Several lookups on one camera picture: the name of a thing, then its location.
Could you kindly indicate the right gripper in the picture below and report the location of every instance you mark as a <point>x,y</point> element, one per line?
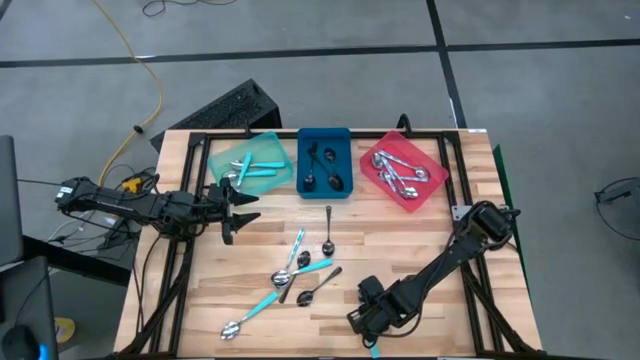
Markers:
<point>375,312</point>

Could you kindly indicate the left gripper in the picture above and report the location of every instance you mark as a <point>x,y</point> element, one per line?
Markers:
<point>220,205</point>

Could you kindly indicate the black spoon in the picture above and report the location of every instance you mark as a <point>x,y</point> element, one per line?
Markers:
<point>304,298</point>
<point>310,183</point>
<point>303,259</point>
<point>336,181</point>

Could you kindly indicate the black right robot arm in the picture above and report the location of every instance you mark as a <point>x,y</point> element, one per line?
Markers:
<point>450,257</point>

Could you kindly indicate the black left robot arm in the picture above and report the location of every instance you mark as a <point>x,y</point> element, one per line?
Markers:
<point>125,202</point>

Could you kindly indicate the translucent teal plastic bin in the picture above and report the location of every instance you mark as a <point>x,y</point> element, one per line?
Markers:
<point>260,147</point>

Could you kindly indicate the blue plastic bin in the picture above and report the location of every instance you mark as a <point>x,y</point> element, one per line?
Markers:
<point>322,137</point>

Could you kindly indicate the gray metal mounting plate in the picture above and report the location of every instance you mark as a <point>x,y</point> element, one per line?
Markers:
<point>459,212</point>

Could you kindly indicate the translucent pink plastic bin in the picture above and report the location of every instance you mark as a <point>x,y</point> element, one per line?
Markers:
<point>400,142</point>

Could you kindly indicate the black desk bar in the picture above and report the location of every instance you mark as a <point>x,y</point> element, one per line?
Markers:
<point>75,262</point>

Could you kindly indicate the yellow disc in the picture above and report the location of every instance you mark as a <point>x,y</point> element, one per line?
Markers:
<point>65,330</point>

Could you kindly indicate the dark gray panel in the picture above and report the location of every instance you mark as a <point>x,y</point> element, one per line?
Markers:
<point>30,295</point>
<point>10,200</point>

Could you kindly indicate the black computer mouse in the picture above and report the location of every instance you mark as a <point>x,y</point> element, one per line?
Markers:
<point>20,345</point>

